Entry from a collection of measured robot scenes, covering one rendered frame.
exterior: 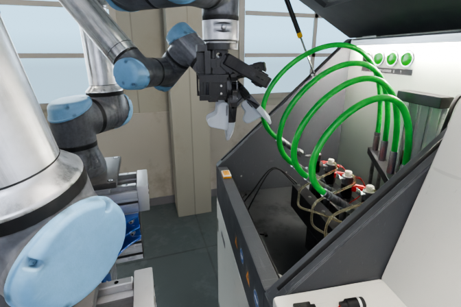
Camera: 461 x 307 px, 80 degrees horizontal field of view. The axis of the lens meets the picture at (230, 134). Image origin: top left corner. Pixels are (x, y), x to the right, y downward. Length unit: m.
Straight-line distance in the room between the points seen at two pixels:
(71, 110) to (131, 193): 0.30
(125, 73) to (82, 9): 0.20
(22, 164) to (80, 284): 0.13
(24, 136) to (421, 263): 0.58
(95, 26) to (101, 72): 0.23
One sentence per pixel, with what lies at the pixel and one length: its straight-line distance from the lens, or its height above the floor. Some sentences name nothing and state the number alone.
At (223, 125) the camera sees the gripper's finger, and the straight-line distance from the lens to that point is 0.60.
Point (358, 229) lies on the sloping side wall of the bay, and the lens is 0.57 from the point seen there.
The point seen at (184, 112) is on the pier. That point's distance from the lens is 2.23.
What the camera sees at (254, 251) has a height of 0.95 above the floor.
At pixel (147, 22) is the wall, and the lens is 2.46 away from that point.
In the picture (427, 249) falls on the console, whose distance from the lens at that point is 0.59.
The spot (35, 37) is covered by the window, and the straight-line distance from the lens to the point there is 2.53.
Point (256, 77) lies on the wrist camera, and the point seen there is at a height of 1.35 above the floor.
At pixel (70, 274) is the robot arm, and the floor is 1.20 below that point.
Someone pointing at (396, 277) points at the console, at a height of 1.00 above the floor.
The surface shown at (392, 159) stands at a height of 1.14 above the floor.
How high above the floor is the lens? 1.40
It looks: 17 degrees down
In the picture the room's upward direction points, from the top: straight up
